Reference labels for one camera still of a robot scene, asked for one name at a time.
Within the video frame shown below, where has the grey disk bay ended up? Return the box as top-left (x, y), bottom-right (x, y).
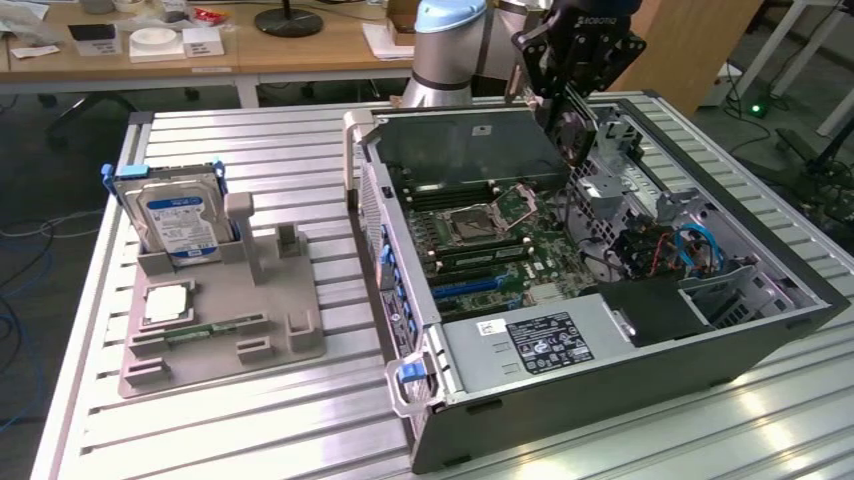
top-left (676, 264), bottom-right (802, 331)

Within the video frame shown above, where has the clear plastic bag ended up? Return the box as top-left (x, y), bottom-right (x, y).
top-left (0, 0), bottom-right (59, 46)

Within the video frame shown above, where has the green motherboard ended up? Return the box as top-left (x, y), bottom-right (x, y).
top-left (390, 164), bottom-right (602, 324)

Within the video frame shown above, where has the silver CPU chip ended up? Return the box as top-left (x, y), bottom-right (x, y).
top-left (144, 287), bottom-right (192, 324)

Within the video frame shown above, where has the cardboard box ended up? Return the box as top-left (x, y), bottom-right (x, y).
top-left (386, 0), bottom-right (420, 36)

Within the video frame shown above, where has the white box with black lid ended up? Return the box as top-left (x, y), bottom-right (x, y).
top-left (68, 23), bottom-right (123, 57)

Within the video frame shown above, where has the graphics card with fan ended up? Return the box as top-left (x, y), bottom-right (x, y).
top-left (507, 63), bottom-right (596, 169)

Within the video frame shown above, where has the silver power supply unit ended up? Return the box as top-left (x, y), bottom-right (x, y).
top-left (436, 292), bottom-right (635, 396)

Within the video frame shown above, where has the grey parts rack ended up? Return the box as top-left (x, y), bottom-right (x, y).
top-left (117, 192), bottom-right (329, 399)

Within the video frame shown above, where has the white desk frame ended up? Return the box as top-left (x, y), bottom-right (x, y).
top-left (730, 0), bottom-right (854, 137)

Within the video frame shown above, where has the white electrical box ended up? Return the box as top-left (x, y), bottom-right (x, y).
top-left (710, 63), bottom-right (743, 109)

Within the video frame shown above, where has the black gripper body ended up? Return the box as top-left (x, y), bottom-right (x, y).
top-left (543, 0), bottom-right (642, 96)

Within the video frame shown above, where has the metal drive cage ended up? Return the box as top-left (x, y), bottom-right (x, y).
top-left (566, 117), bottom-right (668, 241)

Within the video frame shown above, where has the green loose RAM stick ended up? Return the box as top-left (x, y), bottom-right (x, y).
top-left (163, 322), bottom-right (241, 346)

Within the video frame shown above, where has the wooden cabinet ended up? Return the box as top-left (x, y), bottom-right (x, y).
top-left (586, 0), bottom-right (766, 114)

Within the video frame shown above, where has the white labelled box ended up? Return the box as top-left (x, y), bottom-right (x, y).
top-left (180, 26), bottom-right (223, 59)

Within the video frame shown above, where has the white paper stack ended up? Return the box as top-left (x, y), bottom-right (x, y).
top-left (362, 22), bottom-right (416, 61)

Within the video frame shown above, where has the open socket cover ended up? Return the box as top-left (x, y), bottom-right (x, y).
top-left (490, 182), bottom-right (542, 231)

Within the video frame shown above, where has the wooden desk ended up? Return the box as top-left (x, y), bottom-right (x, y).
top-left (236, 0), bottom-right (602, 109)
top-left (0, 4), bottom-right (241, 109)

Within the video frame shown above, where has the installed RAM stick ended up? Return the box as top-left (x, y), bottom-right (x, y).
top-left (436, 242), bottom-right (532, 271)

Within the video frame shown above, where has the blue expansion slot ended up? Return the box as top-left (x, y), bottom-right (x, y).
top-left (430, 278), bottom-right (506, 300)

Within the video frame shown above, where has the black wire bundle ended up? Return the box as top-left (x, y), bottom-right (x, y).
top-left (576, 224), bottom-right (676, 284)

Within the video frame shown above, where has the black floor stand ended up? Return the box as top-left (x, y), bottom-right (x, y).
top-left (772, 99), bottom-right (854, 226)

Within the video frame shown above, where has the open black PC case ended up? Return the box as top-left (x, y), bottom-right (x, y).
top-left (340, 89), bottom-right (853, 476)

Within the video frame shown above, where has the hard disk with blue carrier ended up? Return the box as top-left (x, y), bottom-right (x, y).
top-left (99, 157), bottom-right (233, 266)

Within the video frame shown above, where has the black round lamp base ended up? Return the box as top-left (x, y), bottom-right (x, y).
top-left (253, 0), bottom-right (325, 37)

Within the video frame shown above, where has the blue wire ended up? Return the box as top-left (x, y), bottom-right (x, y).
top-left (672, 224), bottom-right (727, 274)

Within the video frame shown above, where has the white round dish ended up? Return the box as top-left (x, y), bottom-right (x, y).
top-left (128, 27), bottom-right (185, 64)

